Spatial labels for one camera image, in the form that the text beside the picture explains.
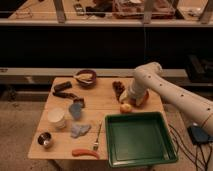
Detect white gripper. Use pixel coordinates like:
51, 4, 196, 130
119, 87, 144, 104

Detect orange apple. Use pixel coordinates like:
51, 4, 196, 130
120, 103, 132, 113

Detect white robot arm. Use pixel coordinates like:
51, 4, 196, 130
119, 62, 213, 136

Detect brown bowl right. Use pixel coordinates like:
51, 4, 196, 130
128, 91, 149, 107

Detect dark grape bunch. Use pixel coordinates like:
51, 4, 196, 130
112, 81, 125, 99

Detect green plastic tray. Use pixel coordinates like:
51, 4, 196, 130
105, 112, 178, 168

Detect banana in bowl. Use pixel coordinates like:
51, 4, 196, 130
74, 74, 92, 82

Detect dark bowl top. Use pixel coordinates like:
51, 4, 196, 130
74, 69, 96, 88

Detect dark brush tool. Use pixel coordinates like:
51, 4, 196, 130
52, 92, 85, 108

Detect metal fork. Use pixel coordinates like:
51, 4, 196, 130
93, 122, 102, 151

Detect crumpled blue cloth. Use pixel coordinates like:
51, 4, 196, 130
71, 124, 91, 138

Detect wooden folding table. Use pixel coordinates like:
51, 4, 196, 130
27, 76, 169, 171

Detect black power box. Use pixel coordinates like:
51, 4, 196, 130
187, 125, 213, 145

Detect dark brown block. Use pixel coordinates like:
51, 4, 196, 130
54, 81, 72, 92

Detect orange carrot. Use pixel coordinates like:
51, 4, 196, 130
71, 149, 100, 159

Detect white paper cup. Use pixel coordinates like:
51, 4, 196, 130
47, 108, 66, 129

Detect small metal cup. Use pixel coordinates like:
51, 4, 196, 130
37, 132, 53, 148

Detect black cables on floor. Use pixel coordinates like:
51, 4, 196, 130
167, 123, 213, 171

